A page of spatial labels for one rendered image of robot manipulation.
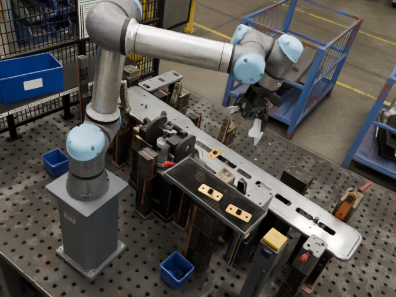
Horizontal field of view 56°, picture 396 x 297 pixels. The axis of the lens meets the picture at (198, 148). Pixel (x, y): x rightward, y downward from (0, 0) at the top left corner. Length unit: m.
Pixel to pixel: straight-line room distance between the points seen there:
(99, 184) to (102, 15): 0.58
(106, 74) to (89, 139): 0.21
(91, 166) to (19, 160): 0.92
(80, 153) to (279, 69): 0.65
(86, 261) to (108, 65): 0.78
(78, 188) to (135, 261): 0.50
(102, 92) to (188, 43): 0.40
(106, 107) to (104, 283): 0.72
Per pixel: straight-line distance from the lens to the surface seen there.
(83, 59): 1.96
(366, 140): 3.87
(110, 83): 1.22
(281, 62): 1.09
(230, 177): 1.51
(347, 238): 1.61
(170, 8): 5.00
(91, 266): 1.61
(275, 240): 1.25
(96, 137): 1.23
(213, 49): 0.95
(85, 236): 1.44
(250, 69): 0.94
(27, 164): 2.10
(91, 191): 1.32
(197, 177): 1.36
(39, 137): 2.26
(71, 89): 2.04
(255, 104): 1.17
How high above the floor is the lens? 2.10
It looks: 39 degrees down
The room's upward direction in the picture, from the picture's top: 11 degrees clockwise
